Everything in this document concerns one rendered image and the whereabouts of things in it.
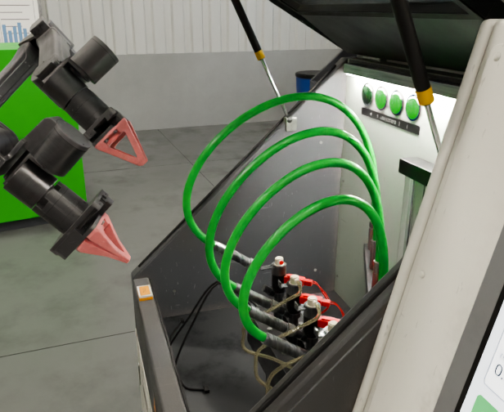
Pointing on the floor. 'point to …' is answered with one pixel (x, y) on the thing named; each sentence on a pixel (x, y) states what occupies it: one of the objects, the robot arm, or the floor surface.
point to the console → (454, 226)
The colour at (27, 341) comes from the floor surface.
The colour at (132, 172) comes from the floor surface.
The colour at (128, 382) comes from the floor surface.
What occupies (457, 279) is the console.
